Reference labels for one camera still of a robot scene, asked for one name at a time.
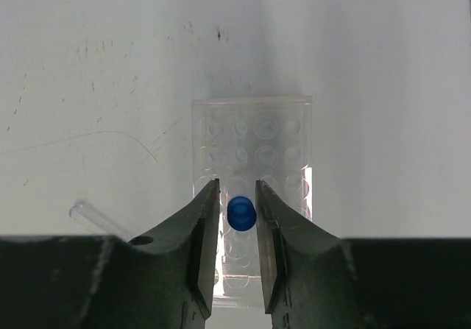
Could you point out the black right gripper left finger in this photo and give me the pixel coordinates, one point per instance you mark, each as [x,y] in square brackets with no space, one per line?
[163,278]

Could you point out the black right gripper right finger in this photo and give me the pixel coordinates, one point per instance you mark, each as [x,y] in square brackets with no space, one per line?
[313,279]

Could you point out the blue capped small tube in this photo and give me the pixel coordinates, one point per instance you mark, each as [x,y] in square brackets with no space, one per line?
[240,212]
[95,221]

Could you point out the clear plastic box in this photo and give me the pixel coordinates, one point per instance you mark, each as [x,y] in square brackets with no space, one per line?
[238,142]

